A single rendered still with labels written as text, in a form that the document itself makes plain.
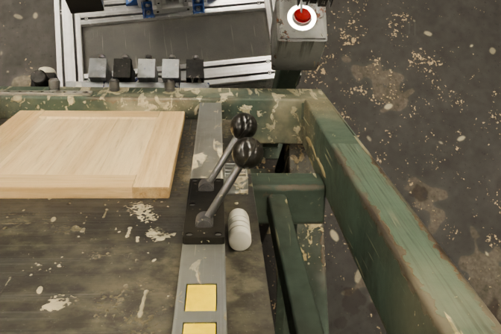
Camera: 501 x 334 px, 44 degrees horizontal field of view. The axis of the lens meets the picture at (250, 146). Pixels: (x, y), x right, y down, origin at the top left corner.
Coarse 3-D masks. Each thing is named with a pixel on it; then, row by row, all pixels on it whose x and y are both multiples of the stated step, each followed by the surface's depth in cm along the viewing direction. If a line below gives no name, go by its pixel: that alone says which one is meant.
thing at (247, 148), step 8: (240, 144) 72; (248, 144) 72; (256, 144) 73; (232, 152) 73; (240, 152) 72; (248, 152) 72; (256, 152) 72; (240, 160) 72; (248, 160) 72; (256, 160) 72; (240, 168) 74; (248, 168) 73; (232, 176) 74; (224, 184) 74; (232, 184) 74; (224, 192) 74; (216, 200) 75; (216, 208) 75; (200, 216) 75; (208, 216) 75; (200, 224) 75; (208, 224) 75
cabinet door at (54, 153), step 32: (0, 128) 126; (32, 128) 127; (64, 128) 128; (96, 128) 128; (128, 128) 129; (160, 128) 128; (0, 160) 108; (32, 160) 108; (64, 160) 108; (96, 160) 109; (128, 160) 109; (160, 160) 108; (0, 192) 95; (32, 192) 95; (64, 192) 95; (96, 192) 96; (128, 192) 96; (160, 192) 96
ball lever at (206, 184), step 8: (232, 120) 84; (240, 120) 83; (248, 120) 84; (232, 128) 84; (240, 128) 83; (248, 128) 83; (256, 128) 85; (240, 136) 84; (248, 136) 84; (232, 144) 85; (224, 152) 86; (224, 160) 86; (216, 168) 86; (216, 176) 87; (200, 184) 87; (208, 184) 86
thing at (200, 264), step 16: (208, 112) 133; (208, 128) 121; (208, 144) 111; (192, 160) 102; (208, 160) 102; (192, 176) 95; (208, 176) 95; (192, 256) 70; (208, 256) 70; (224, 256) 70; (192, 272) 66; (208, 272) 66; (224, 272) 66; (224, 288) 63; (176, 304) 60; (224, 304) 60; (176, 320) 58; (192, 320) 58; (208, 320) 58; (224, 320) 58
